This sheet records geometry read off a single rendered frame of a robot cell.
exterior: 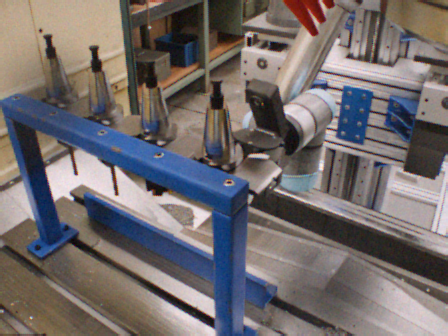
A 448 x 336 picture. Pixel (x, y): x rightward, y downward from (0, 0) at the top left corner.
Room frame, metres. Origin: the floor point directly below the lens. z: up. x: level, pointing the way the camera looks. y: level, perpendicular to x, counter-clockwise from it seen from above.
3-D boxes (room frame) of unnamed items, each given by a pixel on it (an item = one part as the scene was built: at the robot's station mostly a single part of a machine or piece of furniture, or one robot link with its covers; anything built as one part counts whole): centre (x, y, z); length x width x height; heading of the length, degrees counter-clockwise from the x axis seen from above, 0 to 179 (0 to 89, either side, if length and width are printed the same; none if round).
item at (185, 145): (0.53, 0.05, 1.21); 0.07 x 0.05 x 0.01; 146
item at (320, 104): (0.74, -0.15, 1.16); 0.11 x 0.08 x 0.09; 146
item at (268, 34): (1.38, -0.21, 1.13); 0.36 x 0.22 x 0.06; 151
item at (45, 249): (0.67, 0.36, 1.05); 0.10 x 0.05 x 0.30; 146
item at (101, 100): (0.63, 0.19, 1.26); 0.04 x 0.04 x 0.07
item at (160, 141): (0.57, 0.10, 1.21); 0.06 x 0.06 x 0.03
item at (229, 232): (0.43, -0.01, 1.05); 0.10 x 0.05 x 0.30; 146
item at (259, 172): (0.47, -0.04, 1.21); 0.07 x 0.05 x 0.01; 146
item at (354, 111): (1.18, -0.38, 0.94); 0.09 x 0.01 x 0.18; 61
